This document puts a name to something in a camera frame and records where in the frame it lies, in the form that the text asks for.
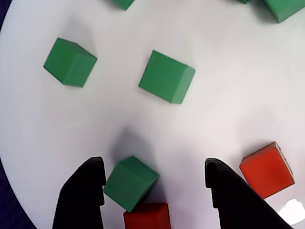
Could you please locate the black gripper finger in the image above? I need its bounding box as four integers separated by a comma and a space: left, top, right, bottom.
51, 156, 107, 229
204, 157, 296, 229

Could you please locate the red cube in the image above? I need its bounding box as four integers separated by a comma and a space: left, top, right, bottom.
123, 202, 171, 229
239, 141, 295, 199

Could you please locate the white round plate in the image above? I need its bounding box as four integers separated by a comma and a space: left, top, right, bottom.
0, 0, 305, 229

